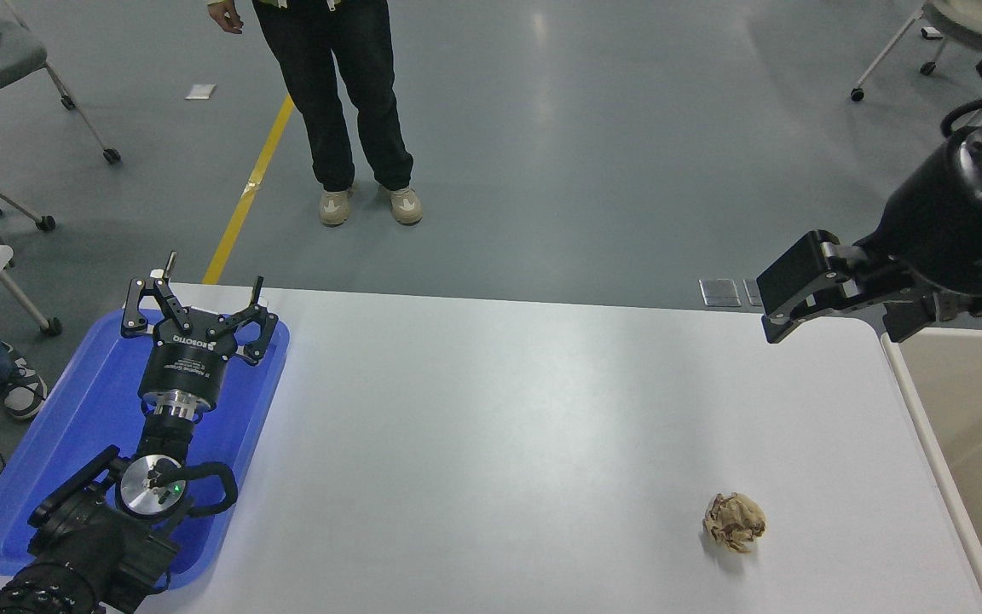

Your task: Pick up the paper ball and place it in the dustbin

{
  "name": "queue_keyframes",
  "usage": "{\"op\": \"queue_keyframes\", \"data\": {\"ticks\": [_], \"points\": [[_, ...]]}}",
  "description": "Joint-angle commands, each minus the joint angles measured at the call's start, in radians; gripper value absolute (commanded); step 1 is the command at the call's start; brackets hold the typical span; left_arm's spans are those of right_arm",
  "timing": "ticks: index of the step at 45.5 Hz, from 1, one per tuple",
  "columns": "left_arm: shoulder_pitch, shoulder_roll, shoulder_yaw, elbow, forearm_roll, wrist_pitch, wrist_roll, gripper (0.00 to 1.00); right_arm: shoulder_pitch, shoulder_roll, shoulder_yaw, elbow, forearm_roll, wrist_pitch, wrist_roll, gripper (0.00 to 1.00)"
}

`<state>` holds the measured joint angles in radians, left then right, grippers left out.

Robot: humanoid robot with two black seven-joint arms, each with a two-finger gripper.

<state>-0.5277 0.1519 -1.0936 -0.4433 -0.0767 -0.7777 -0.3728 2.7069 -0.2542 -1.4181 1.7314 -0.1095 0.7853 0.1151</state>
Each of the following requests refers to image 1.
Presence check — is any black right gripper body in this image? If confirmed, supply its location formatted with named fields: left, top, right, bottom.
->
left=866, top=141, right=982, bottom=298

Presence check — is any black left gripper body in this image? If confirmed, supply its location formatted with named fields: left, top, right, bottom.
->
left=138, top=316, right=240, bottom=406

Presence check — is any tan paper ball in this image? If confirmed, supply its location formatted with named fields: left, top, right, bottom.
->
left=702, top=492, right=767, bottom=554

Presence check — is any person's hand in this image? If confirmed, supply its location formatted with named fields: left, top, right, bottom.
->
left=207, top=0, right=245, bottom=35

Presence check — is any large pale bin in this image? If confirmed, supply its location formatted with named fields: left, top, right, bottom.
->
left=881, top=328, right=982, bottom=614

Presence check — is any blue plastic tray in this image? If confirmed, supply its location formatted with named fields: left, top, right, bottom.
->
left=0, top=309, right=292, bottom=591

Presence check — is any metal-legged wheeled chair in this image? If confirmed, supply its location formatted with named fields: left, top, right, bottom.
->
left=0, top=141, right=57, bottom=233

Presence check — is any grey wheeled chair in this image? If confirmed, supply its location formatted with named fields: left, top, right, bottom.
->
left=851, top=0, right=982, bottom=103
left=0, top=0, right=122, bottom=165

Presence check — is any person in black trousers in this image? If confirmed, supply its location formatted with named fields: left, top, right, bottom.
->
left=205, top=0, right=424, bottom=227

